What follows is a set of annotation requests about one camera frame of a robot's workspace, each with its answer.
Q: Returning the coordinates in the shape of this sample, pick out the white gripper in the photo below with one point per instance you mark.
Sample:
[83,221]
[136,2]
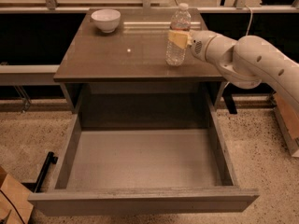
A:
[198,45]

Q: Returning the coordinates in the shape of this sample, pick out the clear plastic water bottle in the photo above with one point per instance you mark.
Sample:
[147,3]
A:
[181,21]

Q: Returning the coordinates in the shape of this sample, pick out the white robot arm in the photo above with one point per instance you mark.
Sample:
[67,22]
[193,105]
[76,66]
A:
[246,62]

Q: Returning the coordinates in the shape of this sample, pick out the grey cabinet with counter top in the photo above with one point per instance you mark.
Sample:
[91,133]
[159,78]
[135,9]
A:
[121,80]

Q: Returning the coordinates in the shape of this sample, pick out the open grey top drawer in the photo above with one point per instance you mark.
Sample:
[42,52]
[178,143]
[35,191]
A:
[144,149]

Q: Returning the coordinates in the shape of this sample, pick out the white ceramic bowl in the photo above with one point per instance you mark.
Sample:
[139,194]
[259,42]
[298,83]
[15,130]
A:
[106,20]

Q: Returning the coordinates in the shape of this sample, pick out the wooden box right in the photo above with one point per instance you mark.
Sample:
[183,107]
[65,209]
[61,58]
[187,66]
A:
[288,121]

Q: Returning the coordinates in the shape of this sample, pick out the black metal bar stand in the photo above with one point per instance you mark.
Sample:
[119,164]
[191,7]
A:
[37,186]

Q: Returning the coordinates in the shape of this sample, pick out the brown cardboard box left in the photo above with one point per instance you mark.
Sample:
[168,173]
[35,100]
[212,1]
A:
[14,205]

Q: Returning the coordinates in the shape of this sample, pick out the grey horizontal rail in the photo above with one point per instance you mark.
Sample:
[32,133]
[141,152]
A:
[27,75]

